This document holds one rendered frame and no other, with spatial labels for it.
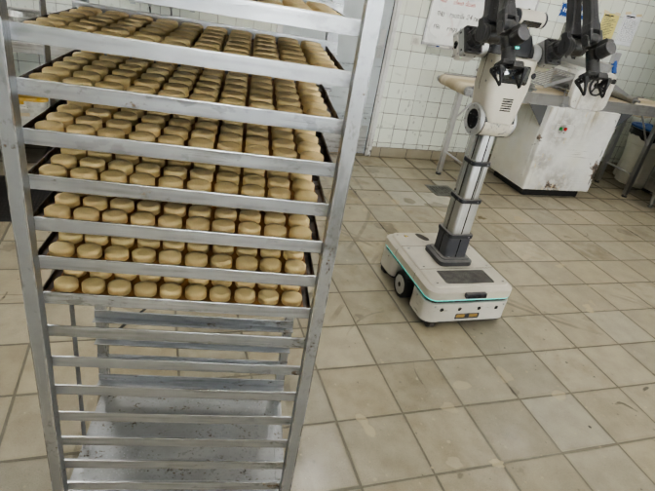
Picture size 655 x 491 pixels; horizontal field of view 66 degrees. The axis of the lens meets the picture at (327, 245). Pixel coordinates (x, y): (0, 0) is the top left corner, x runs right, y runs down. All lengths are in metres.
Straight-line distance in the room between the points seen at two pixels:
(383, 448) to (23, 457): 1.27
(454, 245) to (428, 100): 2.73
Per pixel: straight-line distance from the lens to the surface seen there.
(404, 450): 2.16
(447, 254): 2.90
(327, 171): 1.04
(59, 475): 1.62
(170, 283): 1.26
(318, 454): 2.06
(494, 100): 2.62
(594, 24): 2.67
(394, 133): 5.34
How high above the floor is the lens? 1.58
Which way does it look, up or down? 28 degrees down
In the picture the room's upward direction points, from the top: 10 degrees clockwise
